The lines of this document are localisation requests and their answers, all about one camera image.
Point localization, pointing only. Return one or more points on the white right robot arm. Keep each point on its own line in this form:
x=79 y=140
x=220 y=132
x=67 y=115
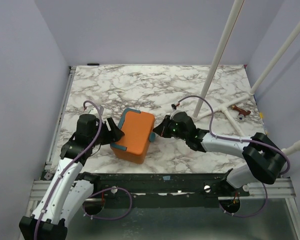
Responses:
x=264 y=160

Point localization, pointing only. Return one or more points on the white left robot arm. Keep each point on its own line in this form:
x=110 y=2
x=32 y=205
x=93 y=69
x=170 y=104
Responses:
x=69 y=188

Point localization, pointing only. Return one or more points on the white PVC pipe frame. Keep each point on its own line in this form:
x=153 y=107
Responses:
x=271 y=80

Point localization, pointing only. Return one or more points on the orange medicine kit box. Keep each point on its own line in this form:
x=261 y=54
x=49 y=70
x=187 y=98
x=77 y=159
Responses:
x=137 y=127

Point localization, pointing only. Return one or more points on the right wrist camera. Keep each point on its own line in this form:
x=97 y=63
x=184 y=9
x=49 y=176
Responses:
x=175 y=110

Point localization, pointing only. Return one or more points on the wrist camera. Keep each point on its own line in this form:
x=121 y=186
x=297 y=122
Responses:
x=175 y=110
x=93 y=111

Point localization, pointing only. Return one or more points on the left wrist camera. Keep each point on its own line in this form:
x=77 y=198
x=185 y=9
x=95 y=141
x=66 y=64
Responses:
x=93 y=111

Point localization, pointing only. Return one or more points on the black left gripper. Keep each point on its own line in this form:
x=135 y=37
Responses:
x=114 y=134

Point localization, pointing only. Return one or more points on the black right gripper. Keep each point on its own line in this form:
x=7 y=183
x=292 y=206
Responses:
x=166 y=127

